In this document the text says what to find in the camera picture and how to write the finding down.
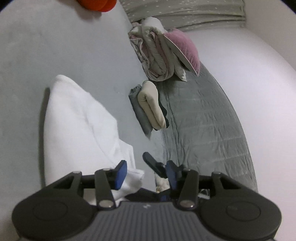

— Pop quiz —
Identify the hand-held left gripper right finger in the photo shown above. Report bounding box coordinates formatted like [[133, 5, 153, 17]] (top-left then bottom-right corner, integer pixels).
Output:
[[166, 160, 243, 209]]

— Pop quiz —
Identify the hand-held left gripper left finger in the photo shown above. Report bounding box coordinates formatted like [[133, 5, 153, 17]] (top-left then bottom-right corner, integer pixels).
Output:
[[50, 160, 127, 209]]

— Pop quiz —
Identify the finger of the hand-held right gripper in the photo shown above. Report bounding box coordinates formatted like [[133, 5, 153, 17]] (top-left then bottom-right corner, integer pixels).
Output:
[[143, 152, 169, 179], [125, 188, 171, 202]]

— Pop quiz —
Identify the white sweatshirt with orange print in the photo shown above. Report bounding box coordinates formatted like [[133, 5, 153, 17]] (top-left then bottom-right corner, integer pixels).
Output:
[[43, 75, 145, 205]]

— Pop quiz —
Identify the folded black garment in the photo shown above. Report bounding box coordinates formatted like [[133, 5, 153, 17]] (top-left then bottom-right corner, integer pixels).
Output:
[[158, 100, 169, 129]]

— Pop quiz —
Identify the folded grey garment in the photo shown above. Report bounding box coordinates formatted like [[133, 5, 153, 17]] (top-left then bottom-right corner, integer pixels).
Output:
[[128, 85, 153, 136]]

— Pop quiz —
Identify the grey quilted blanket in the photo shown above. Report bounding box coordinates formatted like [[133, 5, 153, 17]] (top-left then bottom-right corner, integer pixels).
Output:
[[155, 62, 258, 193]]

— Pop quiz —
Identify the folded grey pink quilt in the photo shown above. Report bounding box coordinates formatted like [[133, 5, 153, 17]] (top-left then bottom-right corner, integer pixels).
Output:
[[128, 17, 188, 82]]

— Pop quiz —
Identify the pink pillow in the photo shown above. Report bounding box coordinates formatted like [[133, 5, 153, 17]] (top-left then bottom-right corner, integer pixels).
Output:
[[163, 28, 201, 76]]

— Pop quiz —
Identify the grey star-patterned curtain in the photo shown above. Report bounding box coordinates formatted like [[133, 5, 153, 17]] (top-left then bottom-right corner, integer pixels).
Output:
[[118, 0, 245, 32]]

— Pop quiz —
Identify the orange pumpkin plush pillow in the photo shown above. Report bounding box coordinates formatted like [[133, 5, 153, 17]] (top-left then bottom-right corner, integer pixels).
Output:
[[76, 0, 117, 12]]

